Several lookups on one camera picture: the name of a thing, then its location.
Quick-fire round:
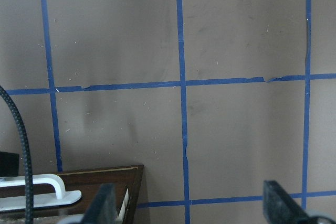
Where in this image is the black braided cable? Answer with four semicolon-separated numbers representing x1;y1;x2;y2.
0;85;34;224

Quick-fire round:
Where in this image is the wooden drawer with white handle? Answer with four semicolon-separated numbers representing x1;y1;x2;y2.
1;174;128;223

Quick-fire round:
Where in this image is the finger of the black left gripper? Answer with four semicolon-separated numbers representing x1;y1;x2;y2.
0;152;19;177

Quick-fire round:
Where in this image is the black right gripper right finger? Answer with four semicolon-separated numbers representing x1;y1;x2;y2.
263;180;335;224

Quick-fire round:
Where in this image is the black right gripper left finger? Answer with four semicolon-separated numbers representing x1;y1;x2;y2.
57;183;117;224

